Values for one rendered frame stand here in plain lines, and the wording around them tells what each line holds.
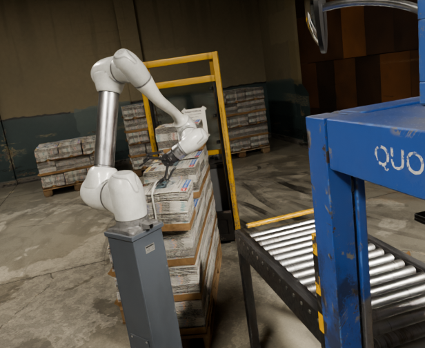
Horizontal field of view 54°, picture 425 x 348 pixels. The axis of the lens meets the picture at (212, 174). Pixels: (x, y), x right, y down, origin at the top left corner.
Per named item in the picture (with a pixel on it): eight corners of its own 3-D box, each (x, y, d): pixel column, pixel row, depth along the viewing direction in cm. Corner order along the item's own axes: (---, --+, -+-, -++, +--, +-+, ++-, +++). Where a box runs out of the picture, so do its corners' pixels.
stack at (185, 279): (149, 358, 262) (124, 234, 243) (178, 271, 375) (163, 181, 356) (210, 354, 258) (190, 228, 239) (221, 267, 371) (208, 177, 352)
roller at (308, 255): (274, 268, 194) (273, 259, 193) (363, 246, 205) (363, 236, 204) (279, 273, 189) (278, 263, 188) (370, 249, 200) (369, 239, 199)
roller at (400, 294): (325, 320, 151) (325, 307, 150) (435, 286, 162) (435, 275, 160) (333, 327, 146) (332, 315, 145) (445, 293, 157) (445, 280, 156)
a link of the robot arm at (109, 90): (99, 212, 199) (72, 208, 212) (125, 211, 211) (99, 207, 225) (110, 50, 200) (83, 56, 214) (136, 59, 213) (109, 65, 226)
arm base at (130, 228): (137, 237, 187) (135, 226, 186) (106, 231, 201) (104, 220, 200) (165, 223, 201) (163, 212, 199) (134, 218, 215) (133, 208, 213)
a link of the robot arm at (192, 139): (191, 159, 238) (186, 146, 248) (212, 143, 235) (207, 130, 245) (179, 148, 232) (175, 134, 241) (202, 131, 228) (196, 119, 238)
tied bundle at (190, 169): (147, 204, 298) (141, 172, 293) (155, 192, 326) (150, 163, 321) (199, 198, 294) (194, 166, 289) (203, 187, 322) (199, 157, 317)
